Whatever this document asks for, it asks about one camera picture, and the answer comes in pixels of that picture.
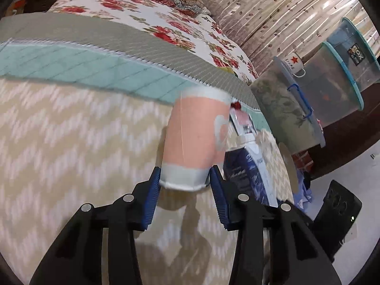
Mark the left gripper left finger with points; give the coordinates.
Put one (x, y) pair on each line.
(151, 191)

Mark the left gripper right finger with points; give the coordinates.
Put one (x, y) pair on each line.
(219, 196)

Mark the pink paper cup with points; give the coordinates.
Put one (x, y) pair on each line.
(196, 138)

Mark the beige round trash bin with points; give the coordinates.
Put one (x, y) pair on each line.
(290, 166)

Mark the blue cloth pile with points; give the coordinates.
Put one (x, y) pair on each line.
(303, 196)

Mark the orange red bag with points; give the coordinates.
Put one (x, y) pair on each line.
(303, 161)

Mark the red white snack wrapper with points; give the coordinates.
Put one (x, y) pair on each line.
(241, 120)

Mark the lower clear storage box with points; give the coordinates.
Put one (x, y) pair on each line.
(286, 109)

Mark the clear storage box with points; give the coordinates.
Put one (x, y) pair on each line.
(329, 86)
(355, 53)
(286, 109)

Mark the middle clear storage box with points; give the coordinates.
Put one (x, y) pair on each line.
(329, 86)

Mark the white star mug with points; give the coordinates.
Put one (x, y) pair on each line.
(295, 65)

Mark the top clear storage box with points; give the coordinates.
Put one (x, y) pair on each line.
(355, 53)

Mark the floral bed quilt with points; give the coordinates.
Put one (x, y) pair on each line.
(186, 24)

